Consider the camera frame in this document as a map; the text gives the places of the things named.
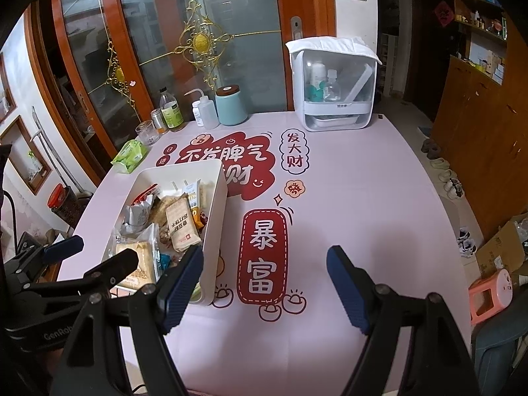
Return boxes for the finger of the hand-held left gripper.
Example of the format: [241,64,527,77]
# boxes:
[80,251,140,293]
[39,235,84,265]

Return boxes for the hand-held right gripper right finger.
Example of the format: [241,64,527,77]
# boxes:
[326,245,481,396]

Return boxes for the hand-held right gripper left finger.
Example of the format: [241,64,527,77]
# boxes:
[49,244,206,396]

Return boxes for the white blue bread packet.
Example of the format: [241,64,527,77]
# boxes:
[101,223,163,291]

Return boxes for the red white snack packet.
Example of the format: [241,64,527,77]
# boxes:
[121,194,155,236]

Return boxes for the beige cracker packet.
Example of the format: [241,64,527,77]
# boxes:
[165,198,203,253]

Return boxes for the clear puffed rice cake packet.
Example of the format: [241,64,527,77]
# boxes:
[149,196,179,232]

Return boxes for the red-edged brown snack packet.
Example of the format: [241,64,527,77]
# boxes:
[131,185,161,206]

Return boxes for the white plastic bin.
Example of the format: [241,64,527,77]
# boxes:
[101,159,229,307]

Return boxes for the red lid jar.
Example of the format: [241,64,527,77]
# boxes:
[47,183,77,225]

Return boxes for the green tissue pack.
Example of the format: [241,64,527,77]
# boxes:
[111,139,150,174]

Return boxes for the white grey sneakers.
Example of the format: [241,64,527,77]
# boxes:
[457,227,479,258]

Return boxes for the clear glass cup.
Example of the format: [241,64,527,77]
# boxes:
[135,120,159,146]

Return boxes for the pink plastic stool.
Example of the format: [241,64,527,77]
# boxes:
[468,268,513,326]

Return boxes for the white black sneakers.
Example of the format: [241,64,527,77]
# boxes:
[443,177,465,199]

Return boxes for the cardboard box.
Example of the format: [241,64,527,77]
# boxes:
[476,214,528,281]

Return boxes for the beige slippers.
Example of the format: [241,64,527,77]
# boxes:
[431,157,456,182]

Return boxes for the small metal can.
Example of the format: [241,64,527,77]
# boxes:
[150,108,167,133]

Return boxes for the teal chair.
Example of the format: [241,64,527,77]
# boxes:
[470,309,528,396]

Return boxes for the brown slippers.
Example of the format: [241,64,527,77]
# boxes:
[421,138,444,159]

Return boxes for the green label glass bottle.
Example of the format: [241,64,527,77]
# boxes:
[159,86,185,132]

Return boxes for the clear storage box, white lid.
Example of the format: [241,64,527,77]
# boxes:
[289,38,378,132]

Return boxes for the white squeeze wash bottle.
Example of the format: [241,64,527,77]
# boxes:
[184,88,221,129]

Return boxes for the small gold door ornament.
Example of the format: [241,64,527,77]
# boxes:
[105,41,135,104]

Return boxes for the light blue canister brown lid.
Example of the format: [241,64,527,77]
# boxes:
[215,86,249,126]

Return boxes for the clear plastic bottle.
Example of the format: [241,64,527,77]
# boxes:
[324,69,342,102]

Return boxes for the wooden cabinet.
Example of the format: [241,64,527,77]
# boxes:
[429,0,528,252]

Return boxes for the white teal bottle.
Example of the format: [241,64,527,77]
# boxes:
[309,62,326,102]

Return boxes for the white shoe rack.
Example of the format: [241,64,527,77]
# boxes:
[377,31,403,95]

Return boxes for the large gold door ornament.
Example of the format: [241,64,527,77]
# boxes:
[173,0,225,87]

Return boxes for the white folded cloth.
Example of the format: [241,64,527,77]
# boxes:
[285,36,383,65]

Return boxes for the red paper door decoration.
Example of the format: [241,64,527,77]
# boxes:
[431,2,454,29]

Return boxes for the black cable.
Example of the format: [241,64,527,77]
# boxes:
[0,190,19,265]

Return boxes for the wooden picture frame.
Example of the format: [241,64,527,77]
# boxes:
[0,115,53,195]

